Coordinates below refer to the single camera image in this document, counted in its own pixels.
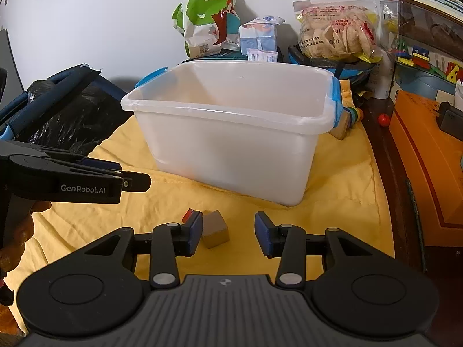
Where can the blue white tissue pack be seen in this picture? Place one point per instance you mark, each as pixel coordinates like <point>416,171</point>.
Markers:
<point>258,39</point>

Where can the translucent white plastic bin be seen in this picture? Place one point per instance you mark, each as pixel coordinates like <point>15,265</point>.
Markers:
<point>243,126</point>

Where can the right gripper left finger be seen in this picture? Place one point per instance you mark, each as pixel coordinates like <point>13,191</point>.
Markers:
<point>168,241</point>

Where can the rainbow wooden stacking toy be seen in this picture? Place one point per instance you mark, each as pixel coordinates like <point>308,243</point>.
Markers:
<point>349,116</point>

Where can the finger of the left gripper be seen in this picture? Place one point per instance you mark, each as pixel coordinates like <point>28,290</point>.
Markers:
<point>102,164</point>
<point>135,181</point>

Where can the colourful wooden puzzle board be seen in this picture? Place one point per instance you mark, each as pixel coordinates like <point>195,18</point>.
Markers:
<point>419,56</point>

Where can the orange box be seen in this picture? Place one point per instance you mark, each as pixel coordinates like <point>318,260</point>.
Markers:
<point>432,160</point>

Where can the teal cardboard box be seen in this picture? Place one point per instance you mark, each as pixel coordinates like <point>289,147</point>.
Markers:
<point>225,55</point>

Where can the red toy block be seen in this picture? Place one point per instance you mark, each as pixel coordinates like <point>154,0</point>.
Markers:
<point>188,214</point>

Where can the green white snack bag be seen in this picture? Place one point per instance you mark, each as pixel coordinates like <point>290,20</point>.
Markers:
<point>207,26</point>

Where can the clear bag of crackers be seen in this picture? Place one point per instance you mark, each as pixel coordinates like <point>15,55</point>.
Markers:
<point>338,30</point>

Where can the small red ball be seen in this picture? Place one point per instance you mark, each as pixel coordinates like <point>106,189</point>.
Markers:
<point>383,120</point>

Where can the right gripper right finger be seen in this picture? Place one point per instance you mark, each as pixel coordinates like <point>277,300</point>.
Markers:
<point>287,242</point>

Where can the yellow cloth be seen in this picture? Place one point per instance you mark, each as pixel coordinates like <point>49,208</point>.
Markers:
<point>344,190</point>

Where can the small black box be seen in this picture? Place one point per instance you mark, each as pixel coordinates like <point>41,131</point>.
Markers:
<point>450,120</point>

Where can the person's left hand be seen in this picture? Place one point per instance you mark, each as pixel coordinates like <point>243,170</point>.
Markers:
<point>16,238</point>

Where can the dark blue black bag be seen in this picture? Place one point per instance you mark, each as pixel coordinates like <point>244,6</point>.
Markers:
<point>75,109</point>

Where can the tan wooden cube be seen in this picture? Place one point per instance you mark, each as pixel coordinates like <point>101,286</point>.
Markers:
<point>215,230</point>

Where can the blue black round basket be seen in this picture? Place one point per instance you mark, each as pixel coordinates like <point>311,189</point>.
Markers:
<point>341,69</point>

